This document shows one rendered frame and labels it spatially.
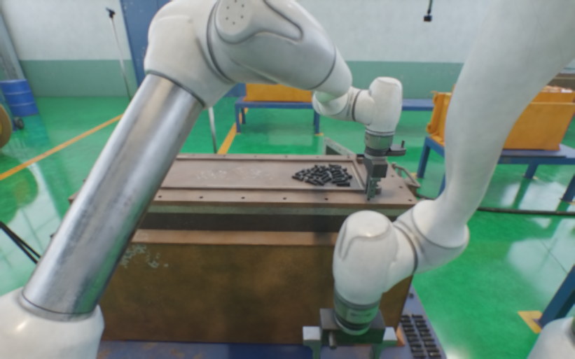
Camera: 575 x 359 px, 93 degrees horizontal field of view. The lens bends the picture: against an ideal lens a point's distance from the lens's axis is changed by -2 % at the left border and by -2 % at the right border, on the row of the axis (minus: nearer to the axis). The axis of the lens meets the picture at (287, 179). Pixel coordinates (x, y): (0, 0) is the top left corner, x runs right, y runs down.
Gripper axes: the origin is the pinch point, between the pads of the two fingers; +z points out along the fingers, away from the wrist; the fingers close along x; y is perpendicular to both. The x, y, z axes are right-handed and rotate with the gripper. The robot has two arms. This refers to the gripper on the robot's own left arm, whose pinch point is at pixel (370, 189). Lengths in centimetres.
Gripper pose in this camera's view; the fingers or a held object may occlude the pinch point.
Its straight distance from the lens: 104.9
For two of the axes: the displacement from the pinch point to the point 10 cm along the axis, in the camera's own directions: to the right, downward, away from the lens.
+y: -10.0, -0.1, 0.1
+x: -0.1, 4.6, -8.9
